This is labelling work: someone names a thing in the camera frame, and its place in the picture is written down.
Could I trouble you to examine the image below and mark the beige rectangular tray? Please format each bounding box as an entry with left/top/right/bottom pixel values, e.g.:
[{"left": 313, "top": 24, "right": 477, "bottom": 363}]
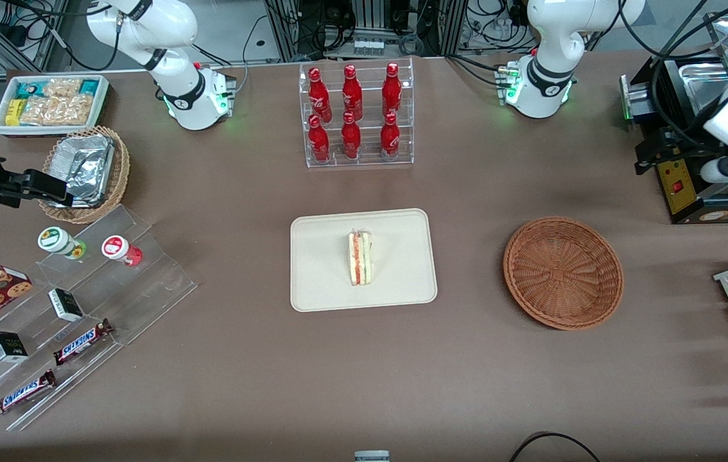
[{"left": 290, "top": 209, "right": 438, "bottom": 313}]

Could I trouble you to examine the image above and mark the white snack bin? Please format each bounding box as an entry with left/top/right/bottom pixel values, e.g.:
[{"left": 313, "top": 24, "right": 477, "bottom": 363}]
[{"left": 0, "top": 74, "right": 110, "bottom": 137}]

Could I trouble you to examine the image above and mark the small rice cracker bag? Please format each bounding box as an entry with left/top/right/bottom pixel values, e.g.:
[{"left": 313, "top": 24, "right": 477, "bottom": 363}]
[{"left": 42, "top": 78, "right": 83, "bottom": 99}]

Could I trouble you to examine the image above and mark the round brown wicker basket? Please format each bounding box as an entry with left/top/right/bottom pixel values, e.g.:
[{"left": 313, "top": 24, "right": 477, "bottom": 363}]
[{"left": 503, "top": 216, "right": 625, "bottom": 331}]

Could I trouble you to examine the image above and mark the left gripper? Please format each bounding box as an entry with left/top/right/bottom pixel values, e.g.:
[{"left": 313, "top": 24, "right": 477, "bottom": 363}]
[{"left": 634, "top": 125, "right": 727, "bottom": 176}]

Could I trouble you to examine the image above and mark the clear acrylic bottle rack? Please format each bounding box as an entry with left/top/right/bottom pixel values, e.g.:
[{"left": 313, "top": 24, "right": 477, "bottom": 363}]
[{"left": 299, "top": 58, "right": 415, "bottom": 169}]

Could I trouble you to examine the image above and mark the clear acrylic stepped display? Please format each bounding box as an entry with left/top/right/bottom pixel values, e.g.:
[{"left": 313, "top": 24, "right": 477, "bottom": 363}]
[{"left": 0, "top": 204, "right": 198, "bottom": 432}]

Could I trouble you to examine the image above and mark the aluminium equipment frame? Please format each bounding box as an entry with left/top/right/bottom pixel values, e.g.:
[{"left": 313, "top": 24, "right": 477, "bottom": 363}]
[{"left": 265, "top": 0, "right": 471, "bottom": 63}]

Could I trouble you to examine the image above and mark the green lid cup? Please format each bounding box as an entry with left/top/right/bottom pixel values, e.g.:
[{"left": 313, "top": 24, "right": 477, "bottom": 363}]
[{"left": 37, "top": 227, "right": 87, "bottom": 261}]

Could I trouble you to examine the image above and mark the triangle sandwich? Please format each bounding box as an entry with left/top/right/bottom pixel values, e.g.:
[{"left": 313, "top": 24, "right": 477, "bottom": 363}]
[{"left": 347, "top": 230, "right": 373, "bottom": 287}]

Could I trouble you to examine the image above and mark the snickers chocolate bar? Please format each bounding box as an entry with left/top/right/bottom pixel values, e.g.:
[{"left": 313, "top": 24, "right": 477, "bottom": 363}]
[
  {"left": 0, "top": 369, "right": 58, "bottom": 419},
  {"left": 53, "top": 319, "right": 114, "bottom": 366}
]

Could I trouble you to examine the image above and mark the red lid cup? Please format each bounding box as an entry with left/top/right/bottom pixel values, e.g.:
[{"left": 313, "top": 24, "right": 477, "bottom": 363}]
[{"left": 101, "top": 235, "right": 144, "bottom": 268}]

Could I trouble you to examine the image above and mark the large rice cracker bag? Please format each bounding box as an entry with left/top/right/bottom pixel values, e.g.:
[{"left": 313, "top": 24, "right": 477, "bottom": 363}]
[{"left": 20, "top": 94, "right": 94, "bottom": 126}]

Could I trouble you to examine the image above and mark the black food warmer machine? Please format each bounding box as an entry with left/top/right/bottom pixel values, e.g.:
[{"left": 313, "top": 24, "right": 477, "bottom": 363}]
[{"left": 646, "top": 12, "right": 728, "bottom": 225}]

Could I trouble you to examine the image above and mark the red cola bottle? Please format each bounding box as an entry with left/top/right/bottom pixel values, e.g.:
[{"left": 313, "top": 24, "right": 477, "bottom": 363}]
[
  {"left": 308, "top": 114, "right": 331, "bottom": 164},
  {"left": 342, "top": 64, "right": 363, "bottom": 121},
  {"left": 381, "top": 62, "right": 403, "bottom": 120},
  {"left": 308, "top": 67, "right": 333, "bottom": 124},
  {"left": 341, "top": 112, "right": 362, "bottom": 160},
  {"left": 379, "top": 112, "right": 401, "bottom": 162}
]

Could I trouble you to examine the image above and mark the silver box with green light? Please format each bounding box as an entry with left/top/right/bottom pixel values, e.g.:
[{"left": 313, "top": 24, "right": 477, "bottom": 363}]
[{"left": 620, "top": 73, "right": 661, "bottom": 124}]

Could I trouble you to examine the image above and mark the aluminium foil container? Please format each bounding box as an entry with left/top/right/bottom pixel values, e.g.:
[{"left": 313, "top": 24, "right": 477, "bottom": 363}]
[{"left": 49, "top": 134, "right": 116, "bottom": 208}]

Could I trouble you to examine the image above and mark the tan wicker basket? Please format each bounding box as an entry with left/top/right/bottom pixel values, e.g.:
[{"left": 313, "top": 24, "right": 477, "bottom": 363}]
[{"left": 39, "top": 126, "right": 132, "bottom": 225}]

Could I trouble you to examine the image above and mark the small black box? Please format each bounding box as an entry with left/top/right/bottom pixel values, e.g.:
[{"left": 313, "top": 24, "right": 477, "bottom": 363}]
[
  {"left": 48, "top": 288, "right": 85, "bottom": 323},
  {"left": 0, "top": 330, "right": 30, "bottom": 364}
]

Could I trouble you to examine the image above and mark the black cable loop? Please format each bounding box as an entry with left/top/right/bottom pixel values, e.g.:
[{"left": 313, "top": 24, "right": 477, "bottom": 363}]
[{"left": 508, "top": 432, "right": 603, "bottom": 462}]

